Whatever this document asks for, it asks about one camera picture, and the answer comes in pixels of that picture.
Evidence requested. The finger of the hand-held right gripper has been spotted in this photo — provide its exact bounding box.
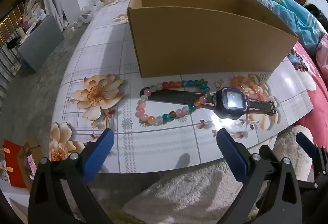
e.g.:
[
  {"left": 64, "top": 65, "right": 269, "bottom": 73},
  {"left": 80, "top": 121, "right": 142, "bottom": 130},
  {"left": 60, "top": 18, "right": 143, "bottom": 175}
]
[
  {"left": 295, "top": 132, "right": 328, "bottom": 189},
  {"left": 259, "top": 145, "right": 281, "bottom": 163}
]

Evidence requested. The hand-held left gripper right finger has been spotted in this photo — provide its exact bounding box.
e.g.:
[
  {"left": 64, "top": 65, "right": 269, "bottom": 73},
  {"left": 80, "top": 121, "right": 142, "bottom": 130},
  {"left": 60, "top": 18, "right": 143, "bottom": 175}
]
[{"left": 216, "top": 128, "right": 304, "bottom": 224}]

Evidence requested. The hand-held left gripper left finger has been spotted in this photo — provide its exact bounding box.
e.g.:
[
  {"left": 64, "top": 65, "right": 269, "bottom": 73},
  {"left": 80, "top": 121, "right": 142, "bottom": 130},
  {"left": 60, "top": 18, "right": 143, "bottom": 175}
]
[{"left": 28, "top": 128, "right": 115, "bottom": 224}]

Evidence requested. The black smartwatch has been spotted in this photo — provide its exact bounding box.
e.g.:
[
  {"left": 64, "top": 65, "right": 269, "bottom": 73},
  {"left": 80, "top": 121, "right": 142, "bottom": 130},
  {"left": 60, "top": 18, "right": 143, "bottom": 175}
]
[{"left": 149, "top": 87, "right": 277, "bottom": 120}]

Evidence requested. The orange bead bracelet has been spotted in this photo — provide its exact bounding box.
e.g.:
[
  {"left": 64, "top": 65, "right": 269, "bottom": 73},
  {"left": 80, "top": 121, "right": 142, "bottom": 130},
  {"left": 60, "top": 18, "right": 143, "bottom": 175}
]
[{"left": 231, "top": 75, "right": 267, "bottom": 100}]

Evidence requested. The multicolour bead bracelet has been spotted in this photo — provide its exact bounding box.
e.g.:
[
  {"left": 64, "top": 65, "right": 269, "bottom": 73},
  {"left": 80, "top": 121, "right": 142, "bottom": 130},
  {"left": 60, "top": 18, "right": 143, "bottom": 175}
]
[{"left": 135, "top": 80, "right": 211, "bottom": 126}]

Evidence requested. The cardboard box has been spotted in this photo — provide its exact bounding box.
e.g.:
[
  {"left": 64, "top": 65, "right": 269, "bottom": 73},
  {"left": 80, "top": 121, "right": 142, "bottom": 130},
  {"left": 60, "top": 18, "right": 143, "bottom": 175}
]
[{"left": 127, "top": 0, "right": 299, "bottom": 78}]

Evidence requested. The red floral bedsheet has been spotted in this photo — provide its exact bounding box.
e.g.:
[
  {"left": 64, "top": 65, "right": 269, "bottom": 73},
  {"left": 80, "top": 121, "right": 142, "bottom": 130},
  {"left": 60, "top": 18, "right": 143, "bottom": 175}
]
[{"left": 287, "top": 42, "right": 328, "bottom": 137}]

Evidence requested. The red gift bag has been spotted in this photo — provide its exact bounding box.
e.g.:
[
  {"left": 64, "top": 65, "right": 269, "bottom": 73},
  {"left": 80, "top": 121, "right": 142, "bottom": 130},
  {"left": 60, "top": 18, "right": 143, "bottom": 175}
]
[{"left": 2, "top": 139, "right": 26, "bottom": 189}]

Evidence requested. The pink blanket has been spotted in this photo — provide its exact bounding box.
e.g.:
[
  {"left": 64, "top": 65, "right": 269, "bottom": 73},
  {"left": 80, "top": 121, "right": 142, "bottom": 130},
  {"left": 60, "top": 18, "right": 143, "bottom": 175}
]
[{"left": 315, "top": 32, "right": 328, "bottom": 81}]

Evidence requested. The grey cabinet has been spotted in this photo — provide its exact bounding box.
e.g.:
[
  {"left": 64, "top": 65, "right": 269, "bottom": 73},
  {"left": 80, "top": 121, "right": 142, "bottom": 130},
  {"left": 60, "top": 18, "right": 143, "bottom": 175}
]
[{"left": 17, "top": 14, "right": 65, "bottom": 72}]

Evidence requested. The blue blanket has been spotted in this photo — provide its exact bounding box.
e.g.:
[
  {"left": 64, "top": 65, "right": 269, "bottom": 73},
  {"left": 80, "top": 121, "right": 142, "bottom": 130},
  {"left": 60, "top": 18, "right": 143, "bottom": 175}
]
[{"left": 255, "top": 0, "right": 322, "bottom": 48}]

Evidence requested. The white plastic bag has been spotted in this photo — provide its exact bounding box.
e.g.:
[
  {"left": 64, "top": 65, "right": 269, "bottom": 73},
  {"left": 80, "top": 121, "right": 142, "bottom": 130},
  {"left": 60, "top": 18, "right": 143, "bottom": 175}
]
[{"left": 81, "top": 0, "right": 103, "bottom": 22}]

